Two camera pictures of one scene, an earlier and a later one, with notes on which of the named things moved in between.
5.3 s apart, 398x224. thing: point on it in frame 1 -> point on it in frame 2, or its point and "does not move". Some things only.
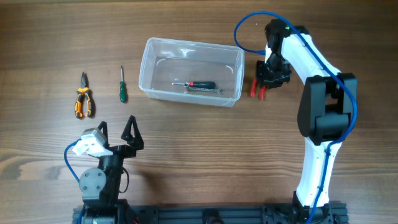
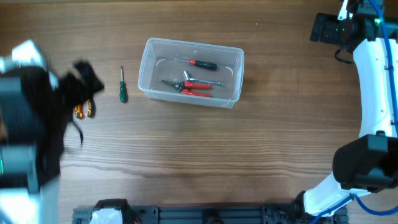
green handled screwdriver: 123,93 does not move
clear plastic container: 191,72 does not move
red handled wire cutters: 262,89 -> 184,87
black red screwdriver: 198,84 -> 201,64
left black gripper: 136,142 -> 80,89
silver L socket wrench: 217,90 -> 188,78
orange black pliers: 81,93 does not move
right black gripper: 284,77 -> 329,21
